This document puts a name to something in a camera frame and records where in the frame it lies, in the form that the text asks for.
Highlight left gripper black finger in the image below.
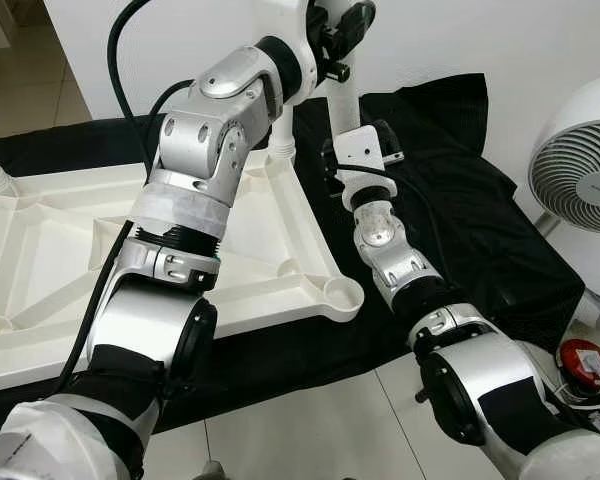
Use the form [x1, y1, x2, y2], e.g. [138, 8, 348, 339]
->
[338, 0, 378, 56]

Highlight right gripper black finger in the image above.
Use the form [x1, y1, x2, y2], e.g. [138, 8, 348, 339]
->
[377, 119, 407, 167]

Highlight white plastic children table top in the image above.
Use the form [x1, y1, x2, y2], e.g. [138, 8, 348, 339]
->
[0, 150, 367, 393]

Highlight black table cloth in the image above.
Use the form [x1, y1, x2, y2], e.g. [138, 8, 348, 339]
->
[0, 72, 586, 431]

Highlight white standing fan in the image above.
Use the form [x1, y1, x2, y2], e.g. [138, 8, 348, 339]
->
[528, 72, 600, 301]

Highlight red floor object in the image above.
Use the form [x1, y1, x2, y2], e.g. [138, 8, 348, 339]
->
[558, 338, 600, 393]

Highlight grey robot foot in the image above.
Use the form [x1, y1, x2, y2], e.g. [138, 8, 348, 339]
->
[195, 460, 231, 480]

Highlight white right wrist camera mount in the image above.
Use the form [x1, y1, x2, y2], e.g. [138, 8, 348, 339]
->
[330, 127, 391, 211]

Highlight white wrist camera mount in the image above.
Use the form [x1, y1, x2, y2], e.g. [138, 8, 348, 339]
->
[330, 127, 391, 211]
[252, 0, 324, 101]

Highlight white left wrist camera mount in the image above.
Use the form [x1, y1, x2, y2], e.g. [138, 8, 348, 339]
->
[252, 0, 324, 101]

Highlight white floor cable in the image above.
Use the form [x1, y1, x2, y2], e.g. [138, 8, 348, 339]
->
[555, 370, 600, 413]

